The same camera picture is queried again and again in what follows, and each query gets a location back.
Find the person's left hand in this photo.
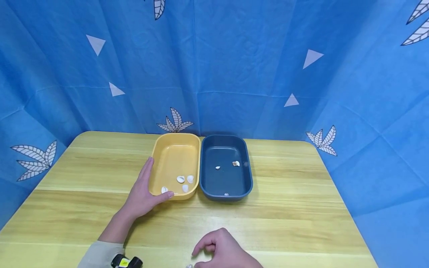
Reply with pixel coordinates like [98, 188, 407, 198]
[118, 157, 175, 224]

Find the person's right hand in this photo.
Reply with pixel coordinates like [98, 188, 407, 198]
[191, 227, 264, 268]

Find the yellow plastic tray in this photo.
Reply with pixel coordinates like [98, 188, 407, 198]
[148, 133, 201, 201]

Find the person's left forearm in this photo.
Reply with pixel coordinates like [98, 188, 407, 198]
[77, 209, 137, 268]

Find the dark blue plastic tray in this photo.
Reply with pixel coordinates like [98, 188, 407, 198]
[199, 134, 254, 202]

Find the black wrist band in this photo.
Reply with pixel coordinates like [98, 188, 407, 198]
[111, 254, 144, 268]

